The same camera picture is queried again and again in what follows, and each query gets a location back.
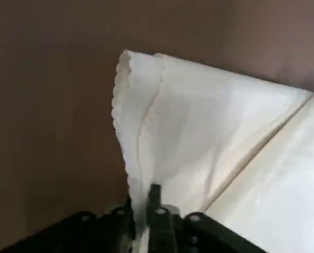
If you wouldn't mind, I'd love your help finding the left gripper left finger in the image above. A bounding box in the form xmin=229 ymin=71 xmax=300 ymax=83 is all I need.
xmin=0 ymin=197 xmax=136 ymax=253

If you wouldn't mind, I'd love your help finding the cream tablecloth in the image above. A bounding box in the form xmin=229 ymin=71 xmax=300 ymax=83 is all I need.
xmin=111 ymin=50 xmax=314 ymax=253

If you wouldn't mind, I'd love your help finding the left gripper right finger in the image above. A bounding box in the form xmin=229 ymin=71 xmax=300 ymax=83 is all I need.
xmin=147 ymin=184 xmax=269 ymax=253

